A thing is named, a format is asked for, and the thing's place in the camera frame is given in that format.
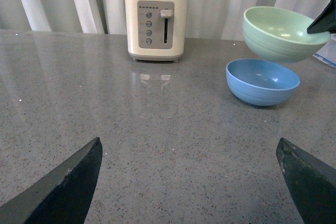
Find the blue bowl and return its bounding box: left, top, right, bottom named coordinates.
left=226, top=59, right=300, bottom=106

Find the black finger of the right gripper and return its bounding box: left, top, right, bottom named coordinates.
left=307, top=0, right=335, bottom=34

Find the green bowl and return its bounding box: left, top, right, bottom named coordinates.
left=243, top=6, right=331, bottom=63

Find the clear plastic container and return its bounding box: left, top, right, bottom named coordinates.
left=314, top=39, right=336, bottom=68

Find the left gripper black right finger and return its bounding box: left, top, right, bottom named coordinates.
left=276, top=138, right=335, bottom=223

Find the cream toaster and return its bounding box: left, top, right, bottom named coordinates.
left=124, top=0, right=188, bottom=62

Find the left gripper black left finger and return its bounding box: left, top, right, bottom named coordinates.
left=1, top=137, right=102, bottom=223

